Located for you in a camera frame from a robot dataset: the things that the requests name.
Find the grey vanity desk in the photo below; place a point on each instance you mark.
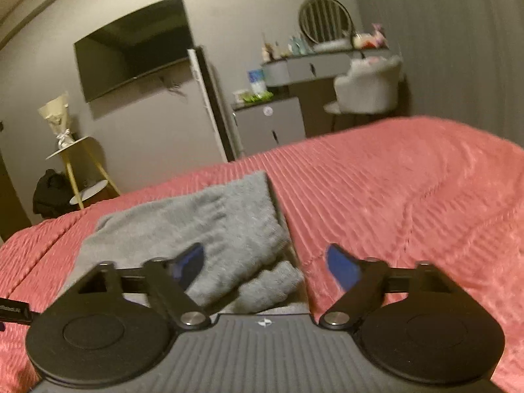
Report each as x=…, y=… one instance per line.
x=302, y=69

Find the green item on cabinet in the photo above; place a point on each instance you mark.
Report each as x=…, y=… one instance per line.
x=254, y=98

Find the pink ribbed bed blanket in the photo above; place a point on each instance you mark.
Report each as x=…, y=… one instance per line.
x=403, y=190

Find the pink plush toy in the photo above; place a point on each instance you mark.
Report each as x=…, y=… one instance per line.
x=378, y=37

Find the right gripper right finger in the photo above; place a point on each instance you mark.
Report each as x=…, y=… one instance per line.
x=363, y=285

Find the grey sweatpants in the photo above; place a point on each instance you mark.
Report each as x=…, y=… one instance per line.
x=250, y=265

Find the grey bedside cabinet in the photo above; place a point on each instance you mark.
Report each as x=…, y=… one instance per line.
x=270, y=125

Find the teal bottle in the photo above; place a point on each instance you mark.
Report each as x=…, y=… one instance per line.
x=296, y=46

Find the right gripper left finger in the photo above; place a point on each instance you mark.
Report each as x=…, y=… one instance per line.
x=167, y=281

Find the cream wrapped flower bouquet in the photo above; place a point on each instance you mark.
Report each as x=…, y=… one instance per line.
x=56, y=114

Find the grey upholstered chair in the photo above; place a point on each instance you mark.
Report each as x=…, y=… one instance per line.
x=370, y=87

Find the black bag on floor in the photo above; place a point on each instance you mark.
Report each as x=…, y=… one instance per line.
x=51, y=198

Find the yellow legged side table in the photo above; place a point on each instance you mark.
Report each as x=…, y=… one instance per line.
x=82, y=160

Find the round vanity mirror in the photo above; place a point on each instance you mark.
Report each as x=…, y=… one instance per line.
x=322, y=21

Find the blue white box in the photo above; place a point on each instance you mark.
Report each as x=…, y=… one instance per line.
x=257, y=81

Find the white round container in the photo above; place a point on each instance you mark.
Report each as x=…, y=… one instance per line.
x=241, y=95

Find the white folded panel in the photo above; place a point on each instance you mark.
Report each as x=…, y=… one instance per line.
x=203, y=74

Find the wall mounted black television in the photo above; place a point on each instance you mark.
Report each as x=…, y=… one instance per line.
x=136, y=45

